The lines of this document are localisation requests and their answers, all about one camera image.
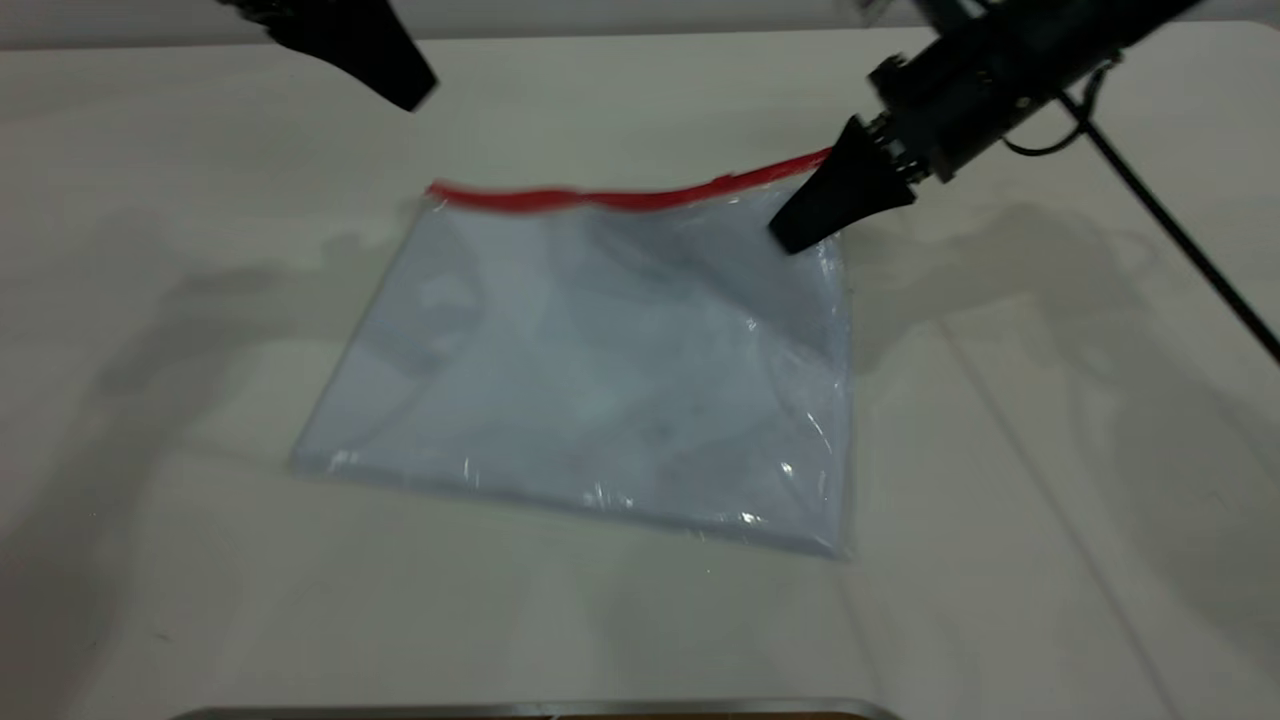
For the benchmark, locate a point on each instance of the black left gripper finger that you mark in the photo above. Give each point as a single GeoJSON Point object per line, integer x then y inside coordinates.
{"type": "Point", "coordinates": [300, 30]}
{"type": "Point", "coordinates": [385, 45]}

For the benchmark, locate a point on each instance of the silver metal edge bar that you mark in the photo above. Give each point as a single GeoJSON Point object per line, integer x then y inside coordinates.
{"type": "Point", "coordinates": [540, 710]}

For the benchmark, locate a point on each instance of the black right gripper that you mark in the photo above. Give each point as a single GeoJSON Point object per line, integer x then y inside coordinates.
{"type": "Point", "coordinates": [960, 95]}

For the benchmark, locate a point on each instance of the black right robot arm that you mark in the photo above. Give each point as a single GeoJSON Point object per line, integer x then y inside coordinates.
{"type": "Point", "coordinates": [1110, 22]}

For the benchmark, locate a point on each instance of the clear red-zipper plastic bag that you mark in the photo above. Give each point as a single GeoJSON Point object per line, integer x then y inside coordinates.
{"type": "Point", "coordinates": [600, 370]}

